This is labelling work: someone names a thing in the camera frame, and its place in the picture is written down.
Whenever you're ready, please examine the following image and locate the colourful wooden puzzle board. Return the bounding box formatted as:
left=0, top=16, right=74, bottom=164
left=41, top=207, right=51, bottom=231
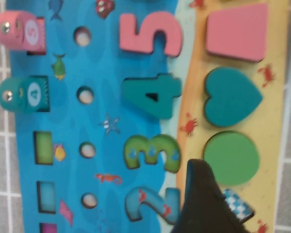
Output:
left=4, top=0, right=288, bottom=233

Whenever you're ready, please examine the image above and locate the green circle piece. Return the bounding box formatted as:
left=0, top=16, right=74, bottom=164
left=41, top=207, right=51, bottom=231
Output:
left=203, top=131, right=260, bottom=187

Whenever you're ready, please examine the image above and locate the teal number four piece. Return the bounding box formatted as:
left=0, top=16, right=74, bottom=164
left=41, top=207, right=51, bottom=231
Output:
left=122, top=72, right=182, bottom=119

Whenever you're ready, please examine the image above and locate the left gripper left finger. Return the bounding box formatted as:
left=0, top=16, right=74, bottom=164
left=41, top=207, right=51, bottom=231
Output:
left=172, top=159, right=247, bottom=233

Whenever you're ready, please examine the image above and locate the pink fish number five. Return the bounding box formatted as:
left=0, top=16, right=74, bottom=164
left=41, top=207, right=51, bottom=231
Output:
left=0, top=11, right=46, bottom=55

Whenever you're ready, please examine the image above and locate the teal fish number four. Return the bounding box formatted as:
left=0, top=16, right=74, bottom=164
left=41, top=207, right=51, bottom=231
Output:
left=0, top=76, right=50, bottom=115

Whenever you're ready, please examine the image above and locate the teal heart piece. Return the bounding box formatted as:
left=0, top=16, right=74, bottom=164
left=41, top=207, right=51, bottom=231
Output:
left=203, top=67, right=264, bottom=128

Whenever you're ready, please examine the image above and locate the pink trapezoid piece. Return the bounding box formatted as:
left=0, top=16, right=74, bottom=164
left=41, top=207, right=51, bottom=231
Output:
left=205, top=2, right=269, bottom=63

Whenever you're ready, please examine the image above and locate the pink number five piece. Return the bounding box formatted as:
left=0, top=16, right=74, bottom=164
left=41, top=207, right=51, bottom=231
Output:
left=119, top=11, right=184, bottom=58

